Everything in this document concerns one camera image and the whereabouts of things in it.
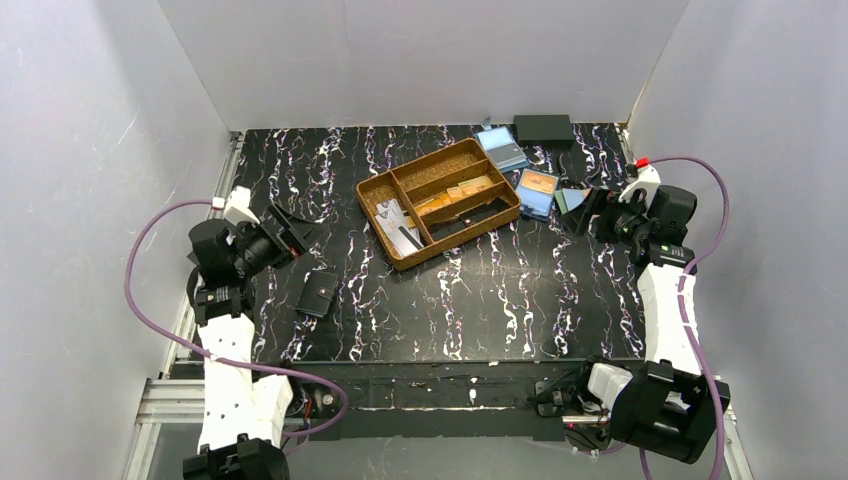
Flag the green card wallet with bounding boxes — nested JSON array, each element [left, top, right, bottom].
[[554, 188, 591, 215]]

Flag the black leather card holder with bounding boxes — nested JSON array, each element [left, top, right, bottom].
[[295, 270, 339, 318]]

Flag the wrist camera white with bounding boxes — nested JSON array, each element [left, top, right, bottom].
[[222, 186, 260, 227], [618, 157, 661, 206]]

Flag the blue card holder orange card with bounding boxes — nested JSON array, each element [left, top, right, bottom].
[[515, 168, 559, 222]]

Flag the white cards in tray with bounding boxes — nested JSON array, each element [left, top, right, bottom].
[[376, 198, 424, 258]]

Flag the brown woven organizer tray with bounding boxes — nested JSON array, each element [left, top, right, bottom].
[[355, 138, 521, 271]]

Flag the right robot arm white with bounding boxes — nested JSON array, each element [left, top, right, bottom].
[[567, 186, 730, 464]]

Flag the dark grey card case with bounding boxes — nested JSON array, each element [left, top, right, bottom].
[[267, 203, 327, 256]]

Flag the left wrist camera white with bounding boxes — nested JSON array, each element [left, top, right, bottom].
[[222, 186, 260, 227]]

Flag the black cards in tray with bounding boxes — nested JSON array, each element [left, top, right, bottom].
[[428, 197, 510, 241]]

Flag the light blue card holder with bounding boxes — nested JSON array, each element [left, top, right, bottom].
[[474, 126, 529, 173]]

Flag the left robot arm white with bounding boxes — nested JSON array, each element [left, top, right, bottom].
[[182, 205, 326, 479]]

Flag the black box at back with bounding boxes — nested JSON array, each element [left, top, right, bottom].
[[513, 114, 576, 145]]

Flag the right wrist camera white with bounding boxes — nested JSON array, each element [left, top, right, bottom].
[[618, 157, 661, 206]]

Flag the tan cards in tray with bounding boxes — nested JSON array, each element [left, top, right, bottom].
[[414, 175, 494, 215]]

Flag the aluminium frame rail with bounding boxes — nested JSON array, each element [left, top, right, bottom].
[[123, 131, 245, 479]]

